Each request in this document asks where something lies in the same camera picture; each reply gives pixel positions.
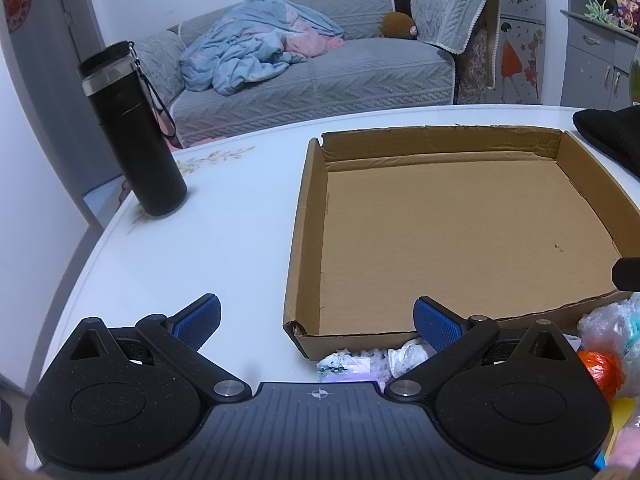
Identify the black thermos bottle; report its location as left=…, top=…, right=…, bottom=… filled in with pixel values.
left=77, top=41, right=188, bottom=217

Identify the grey cabinet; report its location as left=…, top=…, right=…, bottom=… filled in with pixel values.
left=559, top=9, right=640, bottom=109

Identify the grey sofa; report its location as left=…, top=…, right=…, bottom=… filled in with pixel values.
left=134, top=0, right=502, bottom=150

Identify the orange plastic bag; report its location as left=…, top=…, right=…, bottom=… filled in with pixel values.
left=576, top=350, right=627, bottom=407

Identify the grey quilted armrest cover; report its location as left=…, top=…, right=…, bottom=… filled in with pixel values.
left=410, top=0, right=502, bottom=57

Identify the colourful snack packet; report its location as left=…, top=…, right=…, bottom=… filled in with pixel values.
left=611, top=0, right=640, bottom=37

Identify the black cloth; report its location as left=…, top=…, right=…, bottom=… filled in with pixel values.
left=572, top=105, right=640, bottom=180

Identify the pink cloth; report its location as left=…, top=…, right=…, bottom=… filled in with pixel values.
left=283, top=24, right=346, bottom=59

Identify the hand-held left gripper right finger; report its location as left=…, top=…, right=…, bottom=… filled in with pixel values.
left=386, top=295, right=571, bottom=404

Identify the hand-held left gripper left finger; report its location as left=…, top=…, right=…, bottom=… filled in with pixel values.
left=69, top=293, right=252, bottom=404

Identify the small white and teal bundle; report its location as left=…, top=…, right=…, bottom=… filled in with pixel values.
left=316, top=347, right=390, bottom=377

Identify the pink fluffy bundle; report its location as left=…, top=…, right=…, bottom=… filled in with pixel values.
left=602, top=434, right=640, bottom=472

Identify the red door sticker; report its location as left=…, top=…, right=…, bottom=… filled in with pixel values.
left=2, top=0, right=32, bottom=34

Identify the clear bag with teal tie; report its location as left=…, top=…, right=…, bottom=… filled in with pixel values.
left=579, top=292, right=640, bottom=358

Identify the yellow packet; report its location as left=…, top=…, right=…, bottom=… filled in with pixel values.
left=606, top=396, right=638, bottom=447

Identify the flowered wall poster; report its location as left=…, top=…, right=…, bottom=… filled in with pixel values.
left=429, top=0, right=568, bottom=106

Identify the shallow cardboard box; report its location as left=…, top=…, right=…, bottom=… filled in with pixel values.
left=282, top=125, right=632, bottom=361

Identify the light blue blanket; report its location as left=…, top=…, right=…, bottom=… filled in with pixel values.
left=178, top=0, right=346, bottom=97

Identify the brown plush toy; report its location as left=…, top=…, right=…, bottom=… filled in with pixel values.
left=380, top=11, right=418, bottom=40

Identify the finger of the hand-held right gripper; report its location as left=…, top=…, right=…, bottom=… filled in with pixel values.
left=611, top=256, right=640, bottom=291

